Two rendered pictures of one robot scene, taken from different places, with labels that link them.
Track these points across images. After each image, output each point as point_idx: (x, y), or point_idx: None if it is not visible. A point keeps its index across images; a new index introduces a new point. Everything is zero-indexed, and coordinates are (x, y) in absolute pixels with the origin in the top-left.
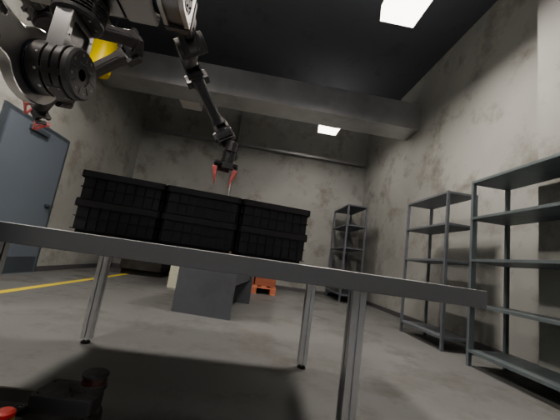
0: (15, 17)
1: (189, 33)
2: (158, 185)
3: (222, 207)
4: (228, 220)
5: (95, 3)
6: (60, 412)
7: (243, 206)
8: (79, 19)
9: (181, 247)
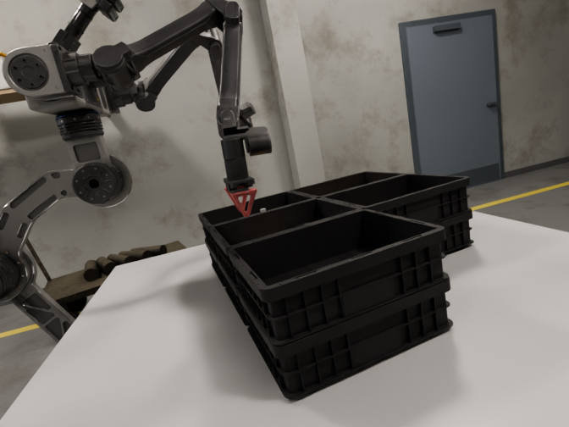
0: (65, 171)
1: (70, 91)
2: (207, 228)
3: (227, 260)
4: (235, 279)
5: (63, 125)
6: None
7: (244, 255)
8: (74, 141)
9: (229, 302)
